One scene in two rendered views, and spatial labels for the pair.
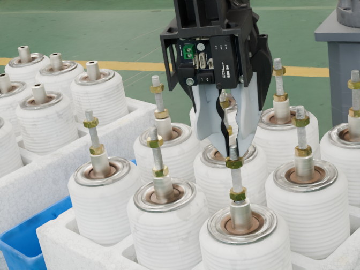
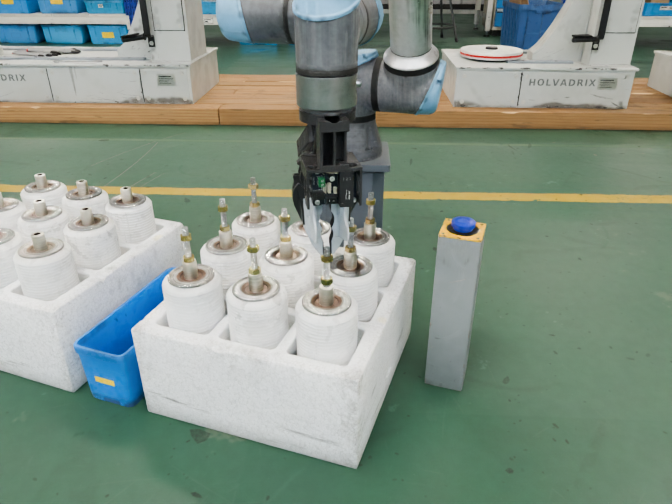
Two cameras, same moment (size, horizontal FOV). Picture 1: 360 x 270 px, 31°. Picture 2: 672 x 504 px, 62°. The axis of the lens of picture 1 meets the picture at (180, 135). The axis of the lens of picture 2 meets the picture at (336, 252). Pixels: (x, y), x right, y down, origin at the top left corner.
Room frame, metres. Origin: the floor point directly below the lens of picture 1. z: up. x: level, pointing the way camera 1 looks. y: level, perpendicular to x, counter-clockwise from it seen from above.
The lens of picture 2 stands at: (-0.05, 0.29, 0.72)
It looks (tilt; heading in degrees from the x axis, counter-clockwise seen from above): 28 degrees down; 331
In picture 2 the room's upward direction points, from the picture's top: straight up
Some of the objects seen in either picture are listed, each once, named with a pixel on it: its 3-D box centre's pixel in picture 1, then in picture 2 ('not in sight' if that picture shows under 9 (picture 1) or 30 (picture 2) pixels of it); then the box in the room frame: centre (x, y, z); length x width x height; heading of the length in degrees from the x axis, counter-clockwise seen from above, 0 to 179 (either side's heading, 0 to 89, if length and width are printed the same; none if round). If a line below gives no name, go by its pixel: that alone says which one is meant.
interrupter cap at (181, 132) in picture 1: (165, 135); (226, 245); (0.85, 0.02, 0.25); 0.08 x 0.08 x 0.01
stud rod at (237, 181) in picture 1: (236, 178); (326, 269); (0.59, -0.05, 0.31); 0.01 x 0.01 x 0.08
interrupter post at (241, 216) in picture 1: (240, 214); (326, 294); (0.59, -0.05, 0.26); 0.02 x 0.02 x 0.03
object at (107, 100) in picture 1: (104, 122); (135, 239); (1.15, 0.14, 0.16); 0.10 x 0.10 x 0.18
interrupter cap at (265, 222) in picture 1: (242, 224); (326, 302); (0.59, -0.05, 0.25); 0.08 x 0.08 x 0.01
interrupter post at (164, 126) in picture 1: (164, 127); (226, 238); (0.85, 0.02, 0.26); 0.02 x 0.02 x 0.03
